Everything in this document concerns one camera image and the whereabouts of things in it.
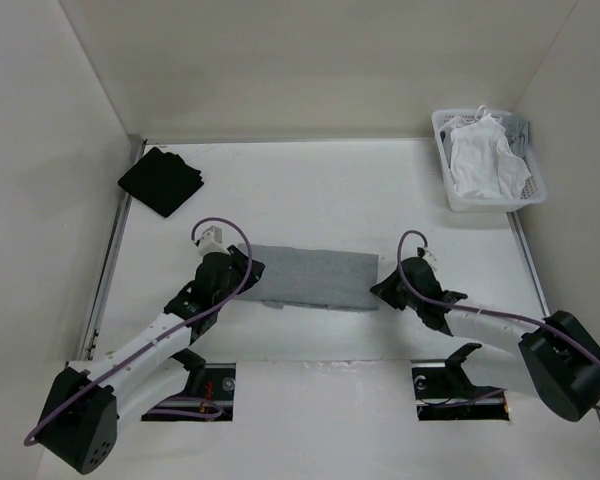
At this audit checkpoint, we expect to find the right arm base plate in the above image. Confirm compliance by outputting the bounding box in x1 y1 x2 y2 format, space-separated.
411 363 510 422

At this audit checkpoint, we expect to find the metal table edge rail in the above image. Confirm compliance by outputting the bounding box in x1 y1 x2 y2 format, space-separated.
79 133 147 361

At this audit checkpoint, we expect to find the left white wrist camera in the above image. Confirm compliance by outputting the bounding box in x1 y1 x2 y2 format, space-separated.
195 226 228 257

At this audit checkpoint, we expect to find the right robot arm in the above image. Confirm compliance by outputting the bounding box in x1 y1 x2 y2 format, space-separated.
370 257 600 422

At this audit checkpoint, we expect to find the grey garment in basket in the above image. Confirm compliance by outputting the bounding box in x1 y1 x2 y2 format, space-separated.
502 114 529 159

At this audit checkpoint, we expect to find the white plastic laundry basket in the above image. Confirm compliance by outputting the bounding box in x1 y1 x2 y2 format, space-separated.
431 108 547 213

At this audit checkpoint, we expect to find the folded black tank top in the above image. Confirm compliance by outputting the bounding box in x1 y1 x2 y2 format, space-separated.
118 147 204 218

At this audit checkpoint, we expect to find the white tank top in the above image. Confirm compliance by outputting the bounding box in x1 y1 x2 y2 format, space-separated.
440 105 531 200

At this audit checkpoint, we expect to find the grey tank top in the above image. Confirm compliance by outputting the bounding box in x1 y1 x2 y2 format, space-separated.
238 245 379 312

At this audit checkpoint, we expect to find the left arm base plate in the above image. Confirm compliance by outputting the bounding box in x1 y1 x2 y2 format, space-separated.
141 364 236 422

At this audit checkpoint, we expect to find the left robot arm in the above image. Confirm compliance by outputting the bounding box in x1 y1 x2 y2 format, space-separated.
24 246 265 475

